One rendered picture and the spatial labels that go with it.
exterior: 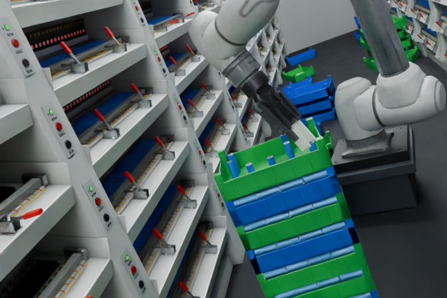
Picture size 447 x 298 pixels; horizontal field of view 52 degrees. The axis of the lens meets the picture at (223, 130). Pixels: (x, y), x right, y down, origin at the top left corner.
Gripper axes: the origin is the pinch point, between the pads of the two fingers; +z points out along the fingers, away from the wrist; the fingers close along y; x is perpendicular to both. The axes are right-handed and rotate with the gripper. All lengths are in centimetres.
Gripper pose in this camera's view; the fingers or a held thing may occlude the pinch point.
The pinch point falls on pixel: (301, 136)
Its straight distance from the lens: 121.1
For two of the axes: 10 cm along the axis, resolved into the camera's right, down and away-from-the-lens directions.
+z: 6.7, 7.5, -0.1
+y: 5.0, -4.3, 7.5
